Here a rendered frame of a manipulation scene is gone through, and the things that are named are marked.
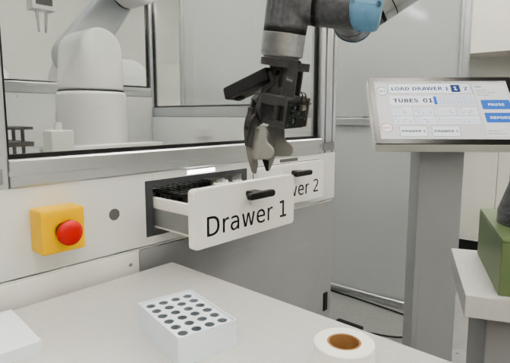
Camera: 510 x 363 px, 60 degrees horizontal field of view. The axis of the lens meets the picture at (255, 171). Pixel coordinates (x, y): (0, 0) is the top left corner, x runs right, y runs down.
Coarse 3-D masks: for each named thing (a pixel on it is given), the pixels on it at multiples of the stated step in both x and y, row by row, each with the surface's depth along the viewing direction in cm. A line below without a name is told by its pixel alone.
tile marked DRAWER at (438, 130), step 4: (432, 128) 153; (436, 128) 153; (440, 128) 152; (444, 128) 152; (448, 128) 152; (452, 128) 152; (456, 128) 152; (436, 132) 152; (440, 132) 152; (444, 132) 152; (448, 132) 151; (452, 132) 151; (456, 132) 151; (460, 132) 151; (436, 136) 151; (440, 136) 151; (444, 136) 151; (448, 136) 151; (452, 136) 150; (456, 136) 150; (460, 136) 150
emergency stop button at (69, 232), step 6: (66, 222) 69; (72, 222) 69; (60, 228) 68; (66, 228) 68; (72, 228) 69; (78, 228) 70; (60, 234) 68; (66, 234) 68; (72, 234) 69; (78, 234) 70; (60, 240) 68; (66, 240) 68; (72, 240) 69; (78, 240) 70
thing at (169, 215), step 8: (160, 200) 87; (168, 200) 86; (160, 208) 88; (168, 208) 86; (176, 208) 84; (184, 208) 82; (160, 216) 87; (168, 216) 86; (176, 216) 84; (184, 216) 82; (160, 224) 88; (168, 224) 86; (176, 224) 84; (184, 224) 82; (176, 232) 85; (184, 232) 83
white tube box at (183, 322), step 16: (144, 304) 62; (160, 304) 63; (176, 304) 62; (192, 304) 62; (208, 304) 62; (144, 320) 60; (160, 320) 57; (176, 320) 57; (192, 320) 57; (208, 320) 57; (224, 320) 58; (160, 336) 56; (176, 336) 52; (192, 336) 53; (208, 336) 55; (224, 336) 56; (176, 352) 53; (192, 352) 53; (208, 352) 55
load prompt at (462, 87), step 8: (392, 88) 164; (400, 88) 163; (408, 88) 163; (416, 88) 163; (424, 88) 163; (432, 88) 163; (440, 88) 162; (448, 88) 162; (456, 88) 162; (464, 88) 162
